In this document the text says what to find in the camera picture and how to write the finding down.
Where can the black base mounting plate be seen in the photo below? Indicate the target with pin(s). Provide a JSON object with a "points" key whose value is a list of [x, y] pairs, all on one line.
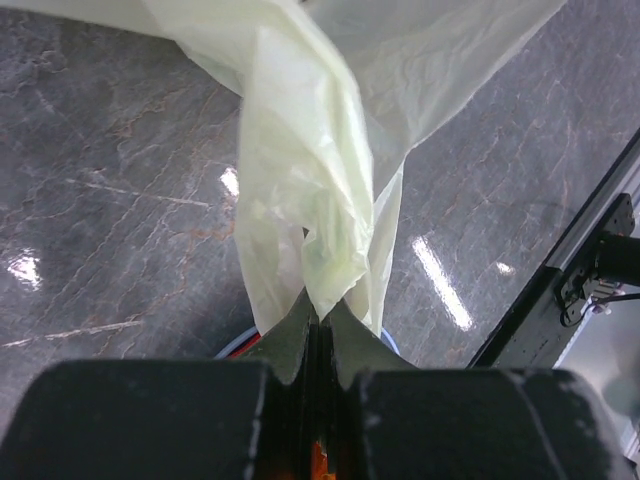
{"points": [[541, 322]]}

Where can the pale green plastic bag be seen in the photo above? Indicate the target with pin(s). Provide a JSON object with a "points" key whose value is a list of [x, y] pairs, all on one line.
{"points": [[335, 94]]}

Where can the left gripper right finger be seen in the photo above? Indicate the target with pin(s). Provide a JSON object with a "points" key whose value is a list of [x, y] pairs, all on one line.
{"points": [[356, 349]]}

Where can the blue plastic plate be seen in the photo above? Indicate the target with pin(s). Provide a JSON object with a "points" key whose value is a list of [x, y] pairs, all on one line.
{"points": [[250, 336]]}

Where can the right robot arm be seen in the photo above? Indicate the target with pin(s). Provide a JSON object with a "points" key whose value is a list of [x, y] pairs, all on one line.
{"points": [[607, 261]]}

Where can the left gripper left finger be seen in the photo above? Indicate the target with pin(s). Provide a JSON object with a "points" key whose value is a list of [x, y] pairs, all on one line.
{"points": [[284, 346]]}

